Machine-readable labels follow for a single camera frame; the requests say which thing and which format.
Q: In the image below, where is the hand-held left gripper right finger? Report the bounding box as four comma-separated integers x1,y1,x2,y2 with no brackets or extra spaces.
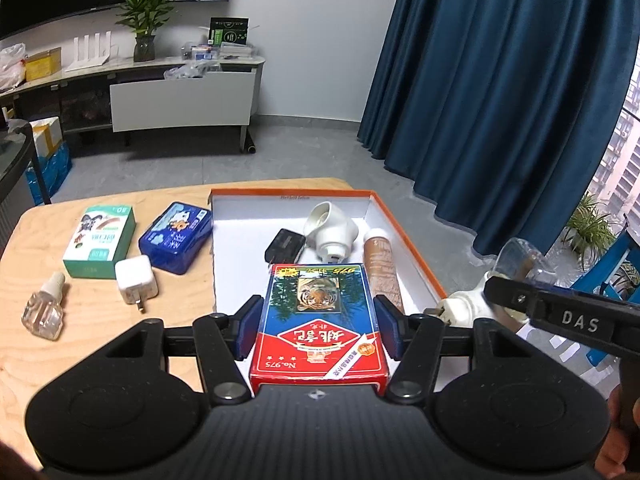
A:
374,294,526,406

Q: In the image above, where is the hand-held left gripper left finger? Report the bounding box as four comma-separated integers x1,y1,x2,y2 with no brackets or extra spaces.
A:
105,294,264,406

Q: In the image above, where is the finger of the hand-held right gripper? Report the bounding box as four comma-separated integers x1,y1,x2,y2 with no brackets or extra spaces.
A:
482,275,551,326

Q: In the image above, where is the white plug-in vaporizer with bottle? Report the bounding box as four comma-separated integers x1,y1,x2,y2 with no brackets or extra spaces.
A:
422,237,556,333

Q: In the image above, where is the brown tube bottle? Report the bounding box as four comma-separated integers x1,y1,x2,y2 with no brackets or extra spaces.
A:
362,228,406,313

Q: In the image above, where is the red blue playing card box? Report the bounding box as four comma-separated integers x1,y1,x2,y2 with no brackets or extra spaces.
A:
248,262,391,396

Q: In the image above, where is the orange-edged white box lid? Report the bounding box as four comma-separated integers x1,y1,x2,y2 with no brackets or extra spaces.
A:
209,187,449,318

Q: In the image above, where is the black wall charger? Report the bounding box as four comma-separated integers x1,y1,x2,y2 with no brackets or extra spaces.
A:
263,228,307,265

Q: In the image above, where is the white elbow-shaped plug-in device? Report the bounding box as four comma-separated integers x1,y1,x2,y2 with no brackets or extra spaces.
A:
305,201,360,263

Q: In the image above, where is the blue tissue pack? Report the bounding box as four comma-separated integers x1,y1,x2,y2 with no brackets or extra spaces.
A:
138,201,213,275

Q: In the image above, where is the white cube charger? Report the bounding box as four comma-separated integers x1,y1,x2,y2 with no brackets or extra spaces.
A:
115,255,160,313

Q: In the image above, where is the green white carton box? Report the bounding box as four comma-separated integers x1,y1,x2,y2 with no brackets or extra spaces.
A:
62,204,137,280

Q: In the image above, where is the clear glass refill bottle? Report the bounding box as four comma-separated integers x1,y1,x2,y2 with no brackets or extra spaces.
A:
21,271,67,342

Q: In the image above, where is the person's right hand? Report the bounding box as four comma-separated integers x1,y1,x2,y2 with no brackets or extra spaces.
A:
597,385,640,480

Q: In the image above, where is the outdoor potted plant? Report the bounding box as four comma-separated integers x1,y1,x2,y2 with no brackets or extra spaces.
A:
562,192,621,261

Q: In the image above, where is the blue curtain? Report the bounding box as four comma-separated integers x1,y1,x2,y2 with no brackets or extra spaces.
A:
357,0,640,271

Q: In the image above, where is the white tv cabinet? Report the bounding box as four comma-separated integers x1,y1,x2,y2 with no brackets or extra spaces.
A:
0,55,266,153

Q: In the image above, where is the blue plastic bag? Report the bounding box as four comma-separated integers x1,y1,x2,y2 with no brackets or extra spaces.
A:
24,142,73,206

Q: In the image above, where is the clear plastic bag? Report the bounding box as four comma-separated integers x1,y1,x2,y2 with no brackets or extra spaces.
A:
164,62,221,81

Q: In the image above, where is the round black glass table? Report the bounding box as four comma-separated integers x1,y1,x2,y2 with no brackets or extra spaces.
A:
0,119,38,256

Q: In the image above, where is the white yellow cardboard box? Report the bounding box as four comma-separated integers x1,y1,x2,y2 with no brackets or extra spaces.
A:
29,116,63,158

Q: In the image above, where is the green black display box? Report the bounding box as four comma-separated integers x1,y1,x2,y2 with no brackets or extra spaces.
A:
207,16,250,46

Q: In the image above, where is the bamboo plant in glass vase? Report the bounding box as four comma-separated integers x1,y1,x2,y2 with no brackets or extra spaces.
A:
115,0,188,63

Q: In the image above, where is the white router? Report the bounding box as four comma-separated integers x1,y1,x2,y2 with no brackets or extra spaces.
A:
65,32,113,72

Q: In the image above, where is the white plastic bag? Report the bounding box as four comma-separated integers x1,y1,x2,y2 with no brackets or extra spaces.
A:
0,42,27,92

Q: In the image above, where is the blue metal frame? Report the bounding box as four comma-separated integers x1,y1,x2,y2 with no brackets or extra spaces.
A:
570,232,640,366

